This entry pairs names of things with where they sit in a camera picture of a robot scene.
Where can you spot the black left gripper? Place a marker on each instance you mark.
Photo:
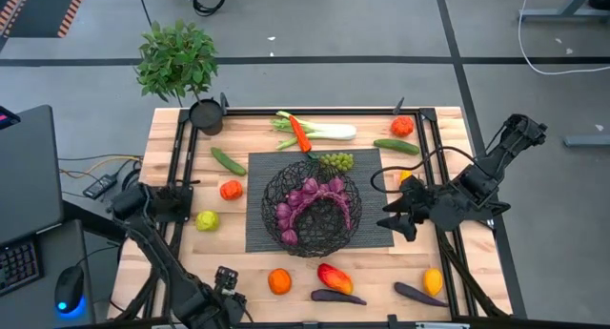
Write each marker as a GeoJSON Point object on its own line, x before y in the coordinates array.
{"type": "Point", "coordinates": [231, 310]}

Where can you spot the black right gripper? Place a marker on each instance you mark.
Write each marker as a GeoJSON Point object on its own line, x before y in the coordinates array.
{"type": "Point", "coordinates": [421, 210]}

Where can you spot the yellow bell pepper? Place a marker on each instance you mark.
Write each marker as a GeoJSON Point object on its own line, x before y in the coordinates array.
{"type": "Point", "coordinates": [405, 175]}

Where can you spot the orange fruit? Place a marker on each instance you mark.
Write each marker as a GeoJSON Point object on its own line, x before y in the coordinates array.
{"type": "Point", "coordinates": [279, 281]}

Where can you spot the green cucumber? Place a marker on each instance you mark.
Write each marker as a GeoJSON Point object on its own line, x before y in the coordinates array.
{"type": "Point", "coordinates": [228, 161]}
{"type": "Point", "coordinates": [396, 146]}

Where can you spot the yellow lemon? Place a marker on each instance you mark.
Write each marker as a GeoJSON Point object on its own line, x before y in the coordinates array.
{"type": "Point", "coordinates": [433, 281]}

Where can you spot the green grape bunch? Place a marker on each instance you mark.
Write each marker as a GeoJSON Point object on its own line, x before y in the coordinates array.
{"type": "Point", "coordinates": [338, 161]}

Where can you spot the purple eggplant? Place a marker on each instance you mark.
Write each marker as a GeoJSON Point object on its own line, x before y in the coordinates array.
{"type": "Point", "coordinates": [336, 297]}
{"type": "Point", "coordinates": [417, 294]}

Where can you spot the red yellow mango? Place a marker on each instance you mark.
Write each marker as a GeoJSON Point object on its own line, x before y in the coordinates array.
{"type": "Point", "coordinates": [335, 278]}

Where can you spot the red tomato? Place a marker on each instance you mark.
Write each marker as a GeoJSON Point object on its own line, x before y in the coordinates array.
{"type": "Point", "coordinates": [402, 126]}

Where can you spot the yellow-green apple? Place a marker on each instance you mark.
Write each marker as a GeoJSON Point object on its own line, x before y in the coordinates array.
{"type": "Point", "coordinates": [208, 220]}

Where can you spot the orange pumpkin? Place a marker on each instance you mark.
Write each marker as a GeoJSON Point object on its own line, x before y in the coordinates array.
{"type": "Point", "coordinates": [231, 190]}

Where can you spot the orange carrot with leaves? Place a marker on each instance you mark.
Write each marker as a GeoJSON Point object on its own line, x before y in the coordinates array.
{"type": "Point", "coordinates": [300, 134]}

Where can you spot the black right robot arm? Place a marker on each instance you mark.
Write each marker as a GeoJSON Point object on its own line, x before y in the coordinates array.
{"type": "Point", "coordinates": [476, 181]}

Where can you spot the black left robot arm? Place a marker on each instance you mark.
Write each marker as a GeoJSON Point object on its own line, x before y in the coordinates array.
{"type": "Point", "coordinates": [157, 252]}

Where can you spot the grey woven placemat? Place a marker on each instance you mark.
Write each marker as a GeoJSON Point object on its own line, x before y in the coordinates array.
{"type": "Point", "coordinates": [367, 233]}

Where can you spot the black computer mouse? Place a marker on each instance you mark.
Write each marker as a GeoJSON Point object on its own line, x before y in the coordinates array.
{"type": "Point", "coordinates": [69, 287]}

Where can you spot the grey side desk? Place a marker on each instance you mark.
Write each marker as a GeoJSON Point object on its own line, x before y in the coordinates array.
{"type": "Point", "coordinates": [67, 245]}

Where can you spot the black power adapter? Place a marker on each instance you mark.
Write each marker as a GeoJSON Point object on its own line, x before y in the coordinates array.
{"type": "Point", "coordinates": [100, 186]}

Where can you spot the grey metal floor foot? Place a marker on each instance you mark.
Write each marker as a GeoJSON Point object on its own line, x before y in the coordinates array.
{"type": "Point", "coordinates": [586, 140]}

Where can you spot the black keyboard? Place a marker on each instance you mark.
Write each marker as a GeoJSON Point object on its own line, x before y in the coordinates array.
{"type": "Point", "coordinates": [19, 264]}

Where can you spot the dark grey monitor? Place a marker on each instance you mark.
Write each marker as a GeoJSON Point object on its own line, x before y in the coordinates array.
{"type": "Point", "coordinates": [28, 176]}

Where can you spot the green potted plant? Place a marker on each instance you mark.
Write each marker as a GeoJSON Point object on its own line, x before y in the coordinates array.
{"type": "Point", "coordinates": [176, 62]}

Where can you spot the black device red screen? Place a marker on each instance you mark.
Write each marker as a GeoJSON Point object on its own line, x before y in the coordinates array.
{"type": "Point", "coordinates": [7, 117]}

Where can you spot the black orange striped floor mat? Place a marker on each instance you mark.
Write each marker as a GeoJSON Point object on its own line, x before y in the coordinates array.
{"type": "Point", "coordinates": [38, 9]}

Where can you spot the black metal table frame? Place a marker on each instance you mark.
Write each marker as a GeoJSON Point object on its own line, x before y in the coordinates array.
{"type": "Point", "coordinates": [362, 111]}

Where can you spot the grey desk leg frame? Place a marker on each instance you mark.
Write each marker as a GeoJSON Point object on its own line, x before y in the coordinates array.
{"type": "Point", "coordinates": [562, 13]}

